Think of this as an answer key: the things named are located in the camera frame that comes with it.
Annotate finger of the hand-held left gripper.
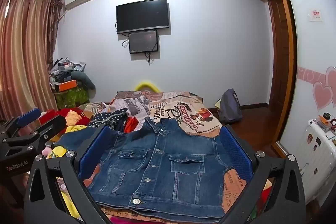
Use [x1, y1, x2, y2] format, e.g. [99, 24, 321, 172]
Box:
[5, 115, 67, 157]
[0, 107, 41, 137]

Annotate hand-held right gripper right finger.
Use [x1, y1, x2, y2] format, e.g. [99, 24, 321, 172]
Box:
[219, 124, 306, 224]

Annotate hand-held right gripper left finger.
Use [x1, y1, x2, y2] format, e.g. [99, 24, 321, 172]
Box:
[24, 125, 116, 224]

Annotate red cloth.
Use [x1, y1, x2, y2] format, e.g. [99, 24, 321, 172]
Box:
[39, 107, 91, 135]

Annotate green patterned cloth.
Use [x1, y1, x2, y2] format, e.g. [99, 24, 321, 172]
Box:
[54, 88, 90, 110]

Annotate navy patterned cloth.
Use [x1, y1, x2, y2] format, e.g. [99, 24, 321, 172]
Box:
[88, 108, 128, 132]

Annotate orange box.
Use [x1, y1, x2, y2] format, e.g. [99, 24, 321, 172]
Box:
[58, 80, 78, 92]

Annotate grey backpack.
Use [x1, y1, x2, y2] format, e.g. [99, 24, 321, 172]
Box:
[218, 89, 243, 124]

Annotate orange-red garment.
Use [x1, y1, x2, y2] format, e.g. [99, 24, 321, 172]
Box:
[123, 116, 145, 133]

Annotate yellow cloth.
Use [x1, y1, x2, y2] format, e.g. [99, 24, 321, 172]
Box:
[47, 124, 88, 219]

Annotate striped pink curtain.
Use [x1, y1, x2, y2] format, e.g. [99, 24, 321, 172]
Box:
[0, 0, 63, 122]

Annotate pile of clutter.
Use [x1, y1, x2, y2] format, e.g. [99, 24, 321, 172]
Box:
[49, 57, 87, 85]

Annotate printed bed sheet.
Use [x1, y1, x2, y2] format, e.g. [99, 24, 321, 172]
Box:
[84, 90, 273, 224]

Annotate white suitcase with stickers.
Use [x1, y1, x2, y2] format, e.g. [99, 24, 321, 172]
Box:
[299, 119, 336, 203]

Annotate yellow curved object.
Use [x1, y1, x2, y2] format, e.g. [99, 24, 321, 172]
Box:
[135, 80, 160, 93]

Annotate small things on suitcase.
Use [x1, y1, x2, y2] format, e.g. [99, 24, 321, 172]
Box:
[315, 112, 336, 133]

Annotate wooden door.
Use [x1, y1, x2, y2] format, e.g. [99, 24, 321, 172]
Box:
[266, 0, 290, 114]

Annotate white wardrobe with heart stickers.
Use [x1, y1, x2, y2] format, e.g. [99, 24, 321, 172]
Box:
[273, 0, 336, 161]

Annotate small black wall monitor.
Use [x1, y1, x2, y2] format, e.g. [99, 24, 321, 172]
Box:
[128, 30, 159, 54]

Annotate black wall television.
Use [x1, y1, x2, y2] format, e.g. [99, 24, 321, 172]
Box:
[116, 0, 169, 34]

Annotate white and red wall sticker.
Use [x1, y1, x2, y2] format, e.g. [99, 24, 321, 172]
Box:
[309, 9, 323, 21]

